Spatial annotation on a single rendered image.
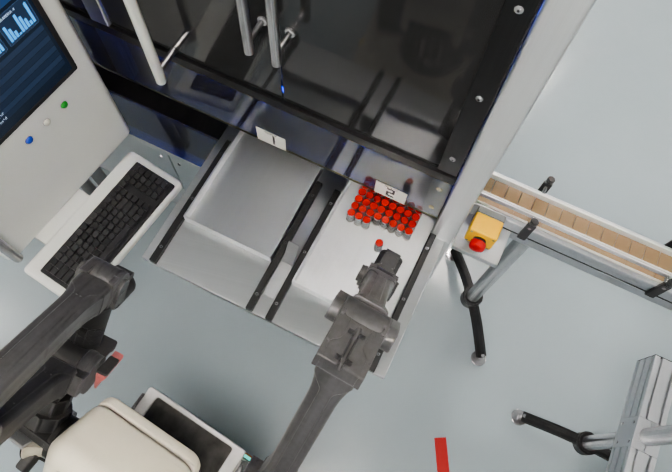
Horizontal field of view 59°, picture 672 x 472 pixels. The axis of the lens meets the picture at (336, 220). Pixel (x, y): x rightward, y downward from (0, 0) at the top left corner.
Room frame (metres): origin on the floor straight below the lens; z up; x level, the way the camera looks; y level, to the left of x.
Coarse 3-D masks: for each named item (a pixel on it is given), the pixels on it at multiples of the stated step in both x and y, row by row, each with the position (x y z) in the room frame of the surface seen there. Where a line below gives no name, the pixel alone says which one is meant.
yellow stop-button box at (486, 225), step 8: (480, 208) 0.63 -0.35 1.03; (480, 216) 0.61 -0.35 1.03; (488, 216) 0.61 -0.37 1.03; (496, 216) 0.61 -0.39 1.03; (504, 216) 0.61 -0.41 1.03; (472, 224) 0.59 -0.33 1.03; (480, 224) 0.59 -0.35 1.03; (488, 224) 0.59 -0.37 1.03; (496, 224) 0.59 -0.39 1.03; (472, 232) 0.57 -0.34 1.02; (480, 232) 0.57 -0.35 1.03; (488, 232) 0.57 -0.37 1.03; (496, 232) 0.57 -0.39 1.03; (488, 240) 0.55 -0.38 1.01; (496, 240) 0.55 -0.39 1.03; (488, 248) 0.55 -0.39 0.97
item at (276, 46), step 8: (272, 0) 0.70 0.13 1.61; (272, 8) 0.70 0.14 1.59; (272, 16) 0.70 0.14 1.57; (272, 24) 0.70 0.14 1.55; (272, 32) 0.70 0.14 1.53; (288, 32) 0.76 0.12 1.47; (272, 40) 0.70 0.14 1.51; (288, 40) 0.75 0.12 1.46; (272, 48) 0.70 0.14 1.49; (280, 48) 0.71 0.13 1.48; (272, 56) 0.70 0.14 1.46; (280, 56) 0.71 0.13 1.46; (272, 64) 0.70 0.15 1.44; (280, 64) 0.71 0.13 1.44
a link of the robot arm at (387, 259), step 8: (384, 256) 0.45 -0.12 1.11; (392, 256) 0.46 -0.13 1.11; (400, 256) 0.46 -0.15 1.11; (376, 264) 0.43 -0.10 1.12; (384, 264) 0.43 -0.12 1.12; (392, 264) 0.44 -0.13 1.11; (400, 264) 0.45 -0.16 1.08; (360, 272) 0.39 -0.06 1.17; (392, 272) 0.42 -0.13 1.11; (360, 280) 0.38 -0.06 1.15
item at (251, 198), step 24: (240, 144) 0.84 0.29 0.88; (264, 144) 0.84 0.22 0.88; (216, 168) 0.74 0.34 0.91; (240, 168) 0.76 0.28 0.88; (264, 168) 0.77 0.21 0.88; (288, 168) 0.77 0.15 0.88; (312, 168) 0.78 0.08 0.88; (216, 192) 0.68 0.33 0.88; (240, 192) 0.69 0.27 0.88; (264, 192) 0.69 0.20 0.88; (288, 192) 0.70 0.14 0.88; (192, 216) 0.60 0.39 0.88; (216, 216) 0.61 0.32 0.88; (240, 216) 0.62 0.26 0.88; (264, 216) 0.62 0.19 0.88; (288, 216) 0.63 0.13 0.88; (240, 240) 0.55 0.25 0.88; (264, 240) 0.55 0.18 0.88
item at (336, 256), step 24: (336, 216) 0.64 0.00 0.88; (336, 240) 0.57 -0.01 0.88; (360, 240) 0.58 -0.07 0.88; (384, 240) 0.58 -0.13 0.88; (408, 240) 0.59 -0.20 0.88; (312, 264) 0.50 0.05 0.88; (336, 264) 0.50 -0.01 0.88; (360, 264) 0.51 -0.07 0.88; (408, 264) 0.52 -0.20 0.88; (312, 288) 0.43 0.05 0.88; (336, 288) 0.44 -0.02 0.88
